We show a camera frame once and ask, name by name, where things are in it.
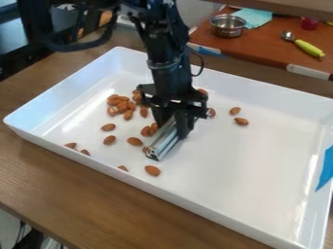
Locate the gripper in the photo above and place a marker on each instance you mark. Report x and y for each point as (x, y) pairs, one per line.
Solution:
(170, 82)

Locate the silver metal bar tool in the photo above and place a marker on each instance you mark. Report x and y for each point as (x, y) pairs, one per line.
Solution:
(162, 146)

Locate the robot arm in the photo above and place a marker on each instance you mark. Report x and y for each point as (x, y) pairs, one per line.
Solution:
(159, 35)

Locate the pile of brown bits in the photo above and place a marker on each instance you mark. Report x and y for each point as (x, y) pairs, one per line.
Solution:
(122, 106)

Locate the white tray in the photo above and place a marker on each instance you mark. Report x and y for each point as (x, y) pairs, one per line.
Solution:
(242, 168)

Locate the silver pot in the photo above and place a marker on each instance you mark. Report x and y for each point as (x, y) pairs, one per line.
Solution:
(227, 26)

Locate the teal cloth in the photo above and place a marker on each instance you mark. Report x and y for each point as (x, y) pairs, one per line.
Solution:
(253, 17)

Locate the red cup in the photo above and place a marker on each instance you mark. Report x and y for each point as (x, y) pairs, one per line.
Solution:
(309, 24)

